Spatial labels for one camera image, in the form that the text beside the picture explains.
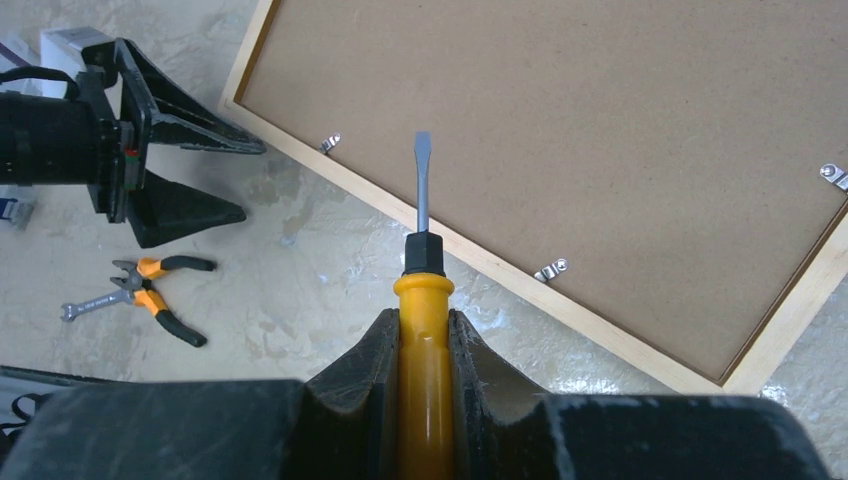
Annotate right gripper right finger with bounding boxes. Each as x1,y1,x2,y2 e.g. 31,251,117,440
449,310,829,479

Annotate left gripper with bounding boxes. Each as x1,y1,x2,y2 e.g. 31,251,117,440
76,38,266,249

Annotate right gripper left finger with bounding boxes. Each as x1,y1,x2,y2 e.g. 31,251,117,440
1,309,399,479

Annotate yellow handled screwdriver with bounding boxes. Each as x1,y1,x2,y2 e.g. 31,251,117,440
393,131,454,479

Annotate wooden picture frame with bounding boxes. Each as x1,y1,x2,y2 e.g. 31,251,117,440
219,1,847,394

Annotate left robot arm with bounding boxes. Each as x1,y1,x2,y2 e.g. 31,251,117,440
1,38,266,248

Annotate orange black pliers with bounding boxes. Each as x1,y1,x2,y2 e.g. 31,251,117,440
110,255,217,348

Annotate small silver wrench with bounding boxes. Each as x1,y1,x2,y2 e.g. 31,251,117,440
60,289,134,323

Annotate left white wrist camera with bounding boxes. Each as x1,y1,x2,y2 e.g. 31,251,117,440
39,27,114,77

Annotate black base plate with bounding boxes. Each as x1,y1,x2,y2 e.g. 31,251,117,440
1,366,110,447

